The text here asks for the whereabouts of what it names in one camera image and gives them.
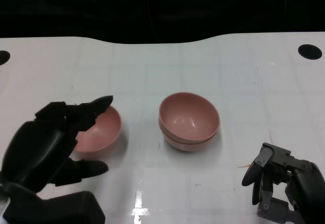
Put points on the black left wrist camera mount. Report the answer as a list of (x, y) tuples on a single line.
[(63, 208)]

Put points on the black backdrop cloth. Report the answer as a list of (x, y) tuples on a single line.
[(152, 5)]

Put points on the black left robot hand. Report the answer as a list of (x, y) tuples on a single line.
[(38, 153)]

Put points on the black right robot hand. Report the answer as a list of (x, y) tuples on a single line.
[(307, 183)]

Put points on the pink bowl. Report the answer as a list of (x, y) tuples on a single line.
[(189, 114), (104, 132), (182, 146)]

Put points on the black round table grommet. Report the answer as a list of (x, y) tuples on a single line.
[(309, 51), (3, 57)]

